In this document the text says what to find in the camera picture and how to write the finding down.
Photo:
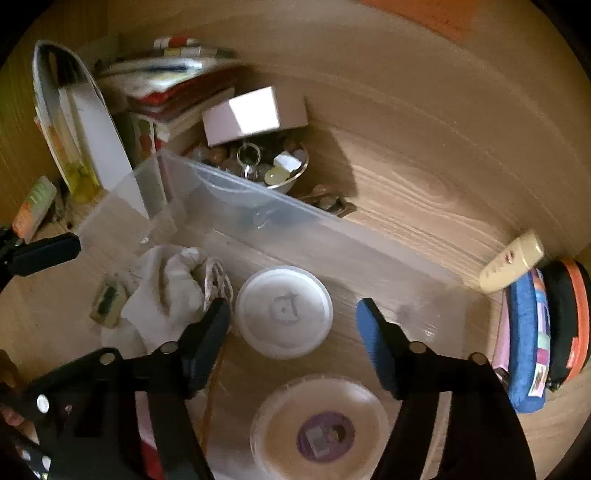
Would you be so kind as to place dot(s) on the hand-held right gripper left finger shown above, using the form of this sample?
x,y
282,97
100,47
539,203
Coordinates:
x,y
208,339

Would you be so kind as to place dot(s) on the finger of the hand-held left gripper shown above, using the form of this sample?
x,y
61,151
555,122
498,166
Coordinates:
x,y
44,254

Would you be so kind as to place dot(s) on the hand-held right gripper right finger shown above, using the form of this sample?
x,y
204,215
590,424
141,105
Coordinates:
x,y
375,339

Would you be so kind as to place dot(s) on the white round lid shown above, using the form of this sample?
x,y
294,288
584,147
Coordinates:
x,y
284,311

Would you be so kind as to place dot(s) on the wooden desktop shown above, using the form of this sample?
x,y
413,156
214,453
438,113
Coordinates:
x,y
438,138

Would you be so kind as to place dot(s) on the orange and green packet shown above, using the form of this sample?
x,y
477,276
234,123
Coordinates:
x,y
33,207

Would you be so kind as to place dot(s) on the white cloth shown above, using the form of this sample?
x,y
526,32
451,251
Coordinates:
x,y
159,295

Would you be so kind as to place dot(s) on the small green and white packet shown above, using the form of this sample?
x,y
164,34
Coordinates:
x,y
107,302

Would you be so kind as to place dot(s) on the round container with purple label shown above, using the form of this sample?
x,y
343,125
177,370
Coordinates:
x,y
318,429

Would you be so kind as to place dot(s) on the clear plastic storage box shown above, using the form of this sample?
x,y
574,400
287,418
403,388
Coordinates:
x,y
295,230

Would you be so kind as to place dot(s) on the oval mirror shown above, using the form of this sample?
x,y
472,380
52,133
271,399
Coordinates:
x,y
69,120

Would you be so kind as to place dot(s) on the small pile of beads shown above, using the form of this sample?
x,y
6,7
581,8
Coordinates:
x,y
328,199

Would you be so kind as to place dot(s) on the blue fabric pouch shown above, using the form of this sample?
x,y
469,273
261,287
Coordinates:
x,y
526,341

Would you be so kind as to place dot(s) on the cream remote control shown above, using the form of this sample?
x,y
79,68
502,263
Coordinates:
x,y
510,263

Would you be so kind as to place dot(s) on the bowl of trinkets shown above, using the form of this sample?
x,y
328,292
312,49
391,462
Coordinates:
x,y
272,168

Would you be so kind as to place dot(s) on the black and orange case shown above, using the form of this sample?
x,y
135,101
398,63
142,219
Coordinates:
x,y
570,318

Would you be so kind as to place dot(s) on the stack of books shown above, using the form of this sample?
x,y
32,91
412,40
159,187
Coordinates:
x,y
175,92

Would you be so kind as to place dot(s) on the white cardboard box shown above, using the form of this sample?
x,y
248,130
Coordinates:
x,y
254,115

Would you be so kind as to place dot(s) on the orange paper sheet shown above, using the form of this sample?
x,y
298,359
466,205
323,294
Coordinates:
x,y
415,14

